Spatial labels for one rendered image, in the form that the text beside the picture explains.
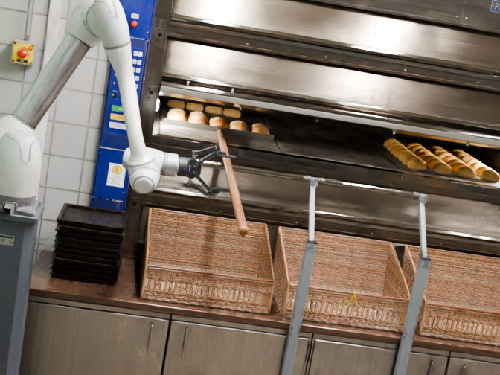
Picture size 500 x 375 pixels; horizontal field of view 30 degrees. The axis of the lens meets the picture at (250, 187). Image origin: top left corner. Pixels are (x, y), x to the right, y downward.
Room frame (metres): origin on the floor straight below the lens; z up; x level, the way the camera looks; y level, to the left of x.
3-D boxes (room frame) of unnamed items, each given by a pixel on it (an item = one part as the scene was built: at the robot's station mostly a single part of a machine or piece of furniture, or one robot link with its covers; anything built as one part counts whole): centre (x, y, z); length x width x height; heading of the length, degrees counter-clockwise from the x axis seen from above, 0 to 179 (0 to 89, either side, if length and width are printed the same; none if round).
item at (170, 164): (3.53, 0.32, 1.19); 0.09 x 0.06 x 0.09; 7
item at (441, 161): (4.78, -0.94, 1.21); 0.61 x 0.48 x 0.06; 7
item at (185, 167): (3.54, 0.24, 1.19); 0.09 x 0.07 x 0.08; 97
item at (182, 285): (3.94, 0.13, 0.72); 0.56 x 0.49 x 0.28; 98
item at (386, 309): (4.01, -0.47, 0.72); 0.56 x 0.49 x 0.28; 98
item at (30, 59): (4.05, 1.07, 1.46); 0.10 x 0.07 x 0.10; 97
